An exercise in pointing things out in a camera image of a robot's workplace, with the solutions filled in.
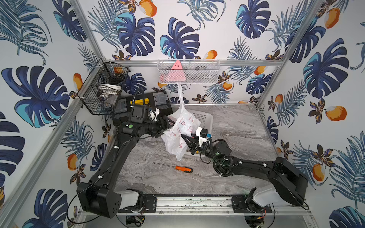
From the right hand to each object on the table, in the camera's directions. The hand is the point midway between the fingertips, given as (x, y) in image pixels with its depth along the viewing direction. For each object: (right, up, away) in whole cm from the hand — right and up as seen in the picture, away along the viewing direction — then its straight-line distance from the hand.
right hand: (183, 132), depth 69 cm
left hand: (-6, +4, +3) cm, 8 cm away
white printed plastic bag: (+1, +5, -3) cm, 6 cm away
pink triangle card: (-4, +35, +21) cm, 41 cm away
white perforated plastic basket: (+17, +6, +36) cm, 40 cm away
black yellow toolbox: (-17, +20, +31) cm, 40 cm away
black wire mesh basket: (-49, +22, +14) cm, 55 cm away
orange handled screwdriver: (+3, -24, +15) cm, 28 cm away
